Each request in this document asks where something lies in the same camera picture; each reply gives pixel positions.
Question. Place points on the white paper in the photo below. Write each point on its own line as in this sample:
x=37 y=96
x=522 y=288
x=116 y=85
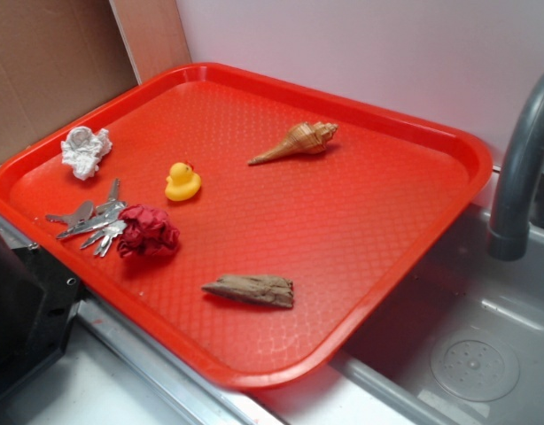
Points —
x=83 y=150

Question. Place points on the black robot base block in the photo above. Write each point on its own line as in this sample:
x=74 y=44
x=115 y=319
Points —
x=38 y=296

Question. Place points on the crumpled red paper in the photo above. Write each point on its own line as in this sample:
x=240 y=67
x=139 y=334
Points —
x=149 y=232

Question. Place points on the red plastic tray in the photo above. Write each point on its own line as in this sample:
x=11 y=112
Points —
x=344 y=225

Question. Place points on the brown driftwood piece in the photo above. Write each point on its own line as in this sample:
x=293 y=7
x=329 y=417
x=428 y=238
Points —
x=260 y=289

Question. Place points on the brown spiral seashell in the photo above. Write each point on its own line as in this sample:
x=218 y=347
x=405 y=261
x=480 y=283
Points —
x=304 y=138

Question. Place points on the yellow rubber duck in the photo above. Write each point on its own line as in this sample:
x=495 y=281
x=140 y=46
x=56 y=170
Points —
x=183 y=182

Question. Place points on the bunch of silver keys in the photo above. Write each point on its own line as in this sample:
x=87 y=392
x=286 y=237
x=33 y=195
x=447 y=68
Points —
x=101 y=222

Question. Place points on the grey sink faucet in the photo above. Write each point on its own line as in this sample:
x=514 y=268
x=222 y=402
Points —
x=519 y=196

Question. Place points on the grey toy sink basin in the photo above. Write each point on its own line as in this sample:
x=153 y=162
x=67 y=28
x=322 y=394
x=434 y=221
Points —
x=459 y=341

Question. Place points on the brown cardboard panel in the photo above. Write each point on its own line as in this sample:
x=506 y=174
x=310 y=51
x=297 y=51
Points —
x=61 y=59

